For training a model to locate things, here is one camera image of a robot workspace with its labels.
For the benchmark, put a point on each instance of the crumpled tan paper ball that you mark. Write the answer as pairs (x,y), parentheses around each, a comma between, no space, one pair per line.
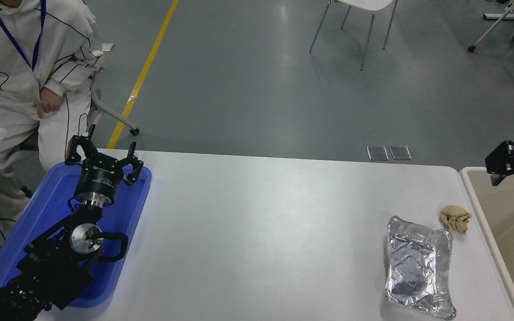
(454,218)

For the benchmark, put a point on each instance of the white-framed chair on casters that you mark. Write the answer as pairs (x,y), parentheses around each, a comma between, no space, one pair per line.
(471,48)

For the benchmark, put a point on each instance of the person's left hand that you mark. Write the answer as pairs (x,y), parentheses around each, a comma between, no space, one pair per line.
(48,100)

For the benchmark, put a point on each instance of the metal floor plate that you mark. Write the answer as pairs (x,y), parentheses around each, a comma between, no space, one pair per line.
(377,153)
(400,152)

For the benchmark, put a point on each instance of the grey office chair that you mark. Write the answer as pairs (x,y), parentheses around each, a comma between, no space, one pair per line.
(134,131)

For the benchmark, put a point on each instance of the blue plastic tray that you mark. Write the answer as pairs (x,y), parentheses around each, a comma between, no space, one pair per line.
(123,209)

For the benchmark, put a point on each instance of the crumpled silver foil tray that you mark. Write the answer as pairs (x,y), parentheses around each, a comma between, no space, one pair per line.
(417,267)

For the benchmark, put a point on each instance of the white chair with metal legs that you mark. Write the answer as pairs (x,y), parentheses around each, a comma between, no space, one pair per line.
(368,3)

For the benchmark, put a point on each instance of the person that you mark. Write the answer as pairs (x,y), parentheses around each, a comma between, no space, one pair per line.
(16,102)

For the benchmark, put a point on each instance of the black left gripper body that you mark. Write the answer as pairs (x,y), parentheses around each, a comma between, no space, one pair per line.
(98,180)

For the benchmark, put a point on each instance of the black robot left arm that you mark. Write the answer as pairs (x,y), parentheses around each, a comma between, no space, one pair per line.
(51,267)

